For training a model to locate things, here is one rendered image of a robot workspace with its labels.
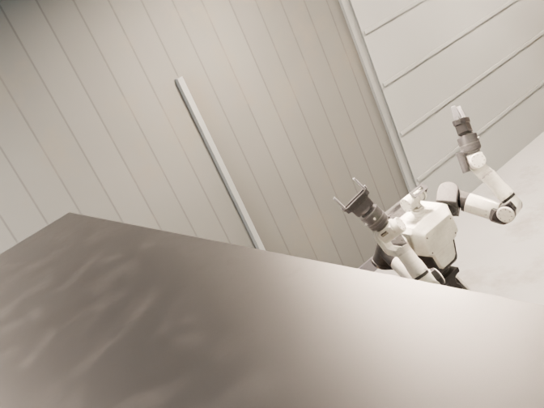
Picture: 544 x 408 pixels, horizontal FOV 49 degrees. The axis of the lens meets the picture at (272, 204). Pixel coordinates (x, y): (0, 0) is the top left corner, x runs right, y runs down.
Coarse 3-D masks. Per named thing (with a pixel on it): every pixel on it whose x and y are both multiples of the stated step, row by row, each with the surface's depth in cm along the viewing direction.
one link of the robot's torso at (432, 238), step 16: (400, 208) 282; (432, 208) 269; (448, 208) 271; (416, 224) 262; (432, 224) 263; (448, 224) 267; (416, 240) 261; (432, 240) 263; (448, 240) 268; (432, 256) 264; (448, 256) 271
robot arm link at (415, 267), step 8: (408, 256) 237; (416, 256) 238; (408, 264) 238; (416, 264) 237; (424, 264) 239; (408, 272) 239; (416, 272) 236; (424, 272) 236; (432, 272) 238; (424, 280) 236; (432, 280) 236; (440, 280) 238
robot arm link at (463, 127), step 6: (462, 120) 263; (468, 120) 268; (456, 126) 265; (462, 126) 264; (468, 126) 265; (462, 132) 264; (468, 132) 265; (462, 138) 265; (468, 138) 263; (474, 138) 263; (462, 144) 265; (468, 144) 264
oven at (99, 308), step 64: (0, 256) 204; (64, 256) 174; (128, 256) 152; (192, 256) 134; (256, 256) 121; (0, 320) 148; (64, 320) 132; (128, 320) 119; (192, 320) 108; (256, 320) 99; (320, 320) 91; (384, 320) 85; (448, 320) 79; (512, 320) 74; (0, 384) 117; (64, 384) 106; (128, 384) 98; (192, 384) 90; (256, 384) 84; (320, 384) 78; (384, 384) 73; (448, 384) 69; (512, 384) 65
